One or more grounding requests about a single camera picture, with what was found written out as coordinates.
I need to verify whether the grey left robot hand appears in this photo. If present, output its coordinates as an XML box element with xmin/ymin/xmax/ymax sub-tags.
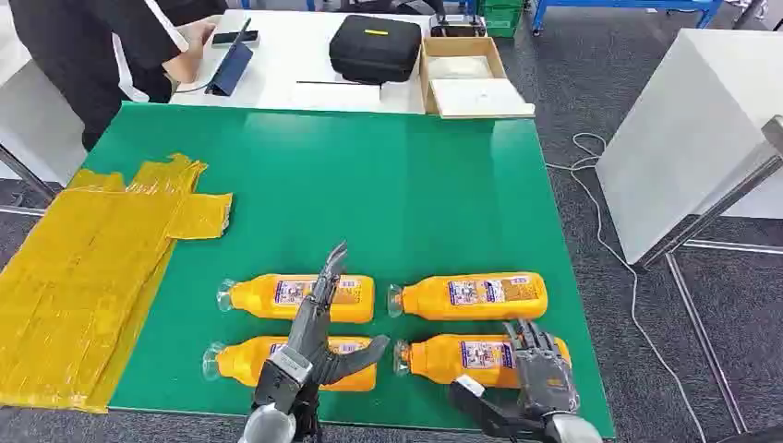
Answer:
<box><xmin>284</xmin><ymin>241</ymin><xmax>392</xmax><ymax>388</ymax></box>

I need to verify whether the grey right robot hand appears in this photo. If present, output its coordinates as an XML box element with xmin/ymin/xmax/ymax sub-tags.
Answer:
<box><xmin>502</xmin><ymin>317</ymin><xmax>583</xmax><ymax>423</ymax></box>

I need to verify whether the orange drink bottle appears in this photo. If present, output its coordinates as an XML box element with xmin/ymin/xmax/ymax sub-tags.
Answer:
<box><xmin>392</xmin><ymin>332</ymin><xmax>572</xmax><ymax>390</ymax></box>
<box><xmin>387</xmin><ymin>271</ymin><xmax>549</xmax><ymax>323</ymax></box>
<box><xmin>201</xmin><ymin>335</ymin><xmax>379</xmax><ymax>393</ymax></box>
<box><xmin>216</xmin><ymin>273</ymin><xmax>376</xmax><ymax>325</ymax></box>

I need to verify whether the green table mat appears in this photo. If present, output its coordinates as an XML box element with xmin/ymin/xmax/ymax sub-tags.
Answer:
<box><xmin>82</xmin><ymin>102</ymin><xmax>616</xmax><ymax>440</ymax></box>

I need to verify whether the yellow plastic sheet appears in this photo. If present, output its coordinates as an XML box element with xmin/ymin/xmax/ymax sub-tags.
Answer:
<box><xmin>0</xmin><ymin>152</ymin><xmax>234</xmax><ymax>415</ymax></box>

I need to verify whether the white table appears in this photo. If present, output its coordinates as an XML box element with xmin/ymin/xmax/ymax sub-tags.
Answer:
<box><xmin>170</xmin><ymin>8</ymin><xmax>485</xmax><ymax>115</ymax></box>

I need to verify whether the dark blue tablet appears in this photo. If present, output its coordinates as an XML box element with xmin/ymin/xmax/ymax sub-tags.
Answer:
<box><xmin>204</xmin><ymin>18</ymin><xmax>255</xmax><ymax>98</ymax></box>

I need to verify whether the white side table panel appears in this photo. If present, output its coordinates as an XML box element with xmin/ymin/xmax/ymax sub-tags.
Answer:
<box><xmin>595</xmin><ymin>29</ymin><xmax>783</xmax><ymax>267</ymax></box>

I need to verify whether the white foam board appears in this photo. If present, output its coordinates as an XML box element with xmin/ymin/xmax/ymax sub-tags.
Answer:
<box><xmin>429</xmin><ymin>78</ymin><xmax>536</xmax><ymax>120</ymax></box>

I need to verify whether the black zipped carry case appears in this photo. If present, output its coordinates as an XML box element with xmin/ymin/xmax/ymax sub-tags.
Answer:
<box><xmin>329</xmin><ymin>14</ymin><xmax>423</xmax><ymax>85</ymax></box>

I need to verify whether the white plastic bag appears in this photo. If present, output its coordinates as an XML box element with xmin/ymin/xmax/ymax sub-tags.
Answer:
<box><xmin>427</xmin><ymin>55</ymin><xmax>496</xmax><ymax>80</ymax></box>

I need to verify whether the black phone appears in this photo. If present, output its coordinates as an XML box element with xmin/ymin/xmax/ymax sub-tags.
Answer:
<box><xmin>211</xmin><ymin>29</ymin><xmax>260</xmax><ymax>49</ymax></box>

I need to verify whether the brown cardboard box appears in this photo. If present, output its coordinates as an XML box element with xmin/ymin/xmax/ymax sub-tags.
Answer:
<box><xmin>419</xmin><ymin>36</ymin><xmax>509</xmax><ymax>116</ymax></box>

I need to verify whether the white panel with steel leg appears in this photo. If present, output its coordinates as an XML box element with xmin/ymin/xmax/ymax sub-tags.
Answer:
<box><xmin>0</xmin><ymin>57</ymin><xmax>87</xmax><ymax>215</ymax></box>

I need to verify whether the green plastic crate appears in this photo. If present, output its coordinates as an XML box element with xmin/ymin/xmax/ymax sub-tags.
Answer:
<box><xmin>477</xmin><ymin>0</ymin><xmax>526</xmax><ymax>39</ymax></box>

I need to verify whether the person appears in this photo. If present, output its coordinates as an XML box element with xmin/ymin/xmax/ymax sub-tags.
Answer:
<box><xmin>8</xmin><ymin>0</ymin><xmax>227</xmax><ymax>151</ymax></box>

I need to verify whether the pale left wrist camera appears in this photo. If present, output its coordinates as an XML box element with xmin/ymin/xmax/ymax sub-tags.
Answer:
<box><xmin>252</xmin><ymin>345</ymin><xmax>315</xmax><ymax>412</ymax></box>

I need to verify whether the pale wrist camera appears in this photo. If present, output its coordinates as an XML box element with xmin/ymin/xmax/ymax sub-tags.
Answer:
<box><xmin>252</xmin><ymin>345</ymin><xmax>315</xmax><ymax>412</ymax></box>
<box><xmin>449</xmin><ymin>374</ymin><xmax>546</xmax><ymax>438</ymax></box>

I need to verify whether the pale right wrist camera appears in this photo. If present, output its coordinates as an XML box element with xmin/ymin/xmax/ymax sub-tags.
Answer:
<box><xmin>449</xmin><ymin>374</ymin><xmax>546</xmax><ymax>438</ymax></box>

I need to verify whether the white floor cable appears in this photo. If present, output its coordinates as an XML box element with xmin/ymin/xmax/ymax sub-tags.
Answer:
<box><xmin>546</xmin><ymin>132</ymin><xmax>707</xmax><ymax>443</ymax></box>

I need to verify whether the steel table frame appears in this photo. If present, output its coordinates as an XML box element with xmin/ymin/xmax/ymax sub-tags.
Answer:
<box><xmin>632</xmin><ymin>114</ymin><xmax>783</xmax><ymax>436</ymax></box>

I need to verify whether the blue metal frame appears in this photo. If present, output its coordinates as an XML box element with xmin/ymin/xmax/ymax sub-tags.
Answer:
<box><xmin>530</xmin><ymin>0</ymin><xmax>724</xmax><ymax>37</ymax></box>

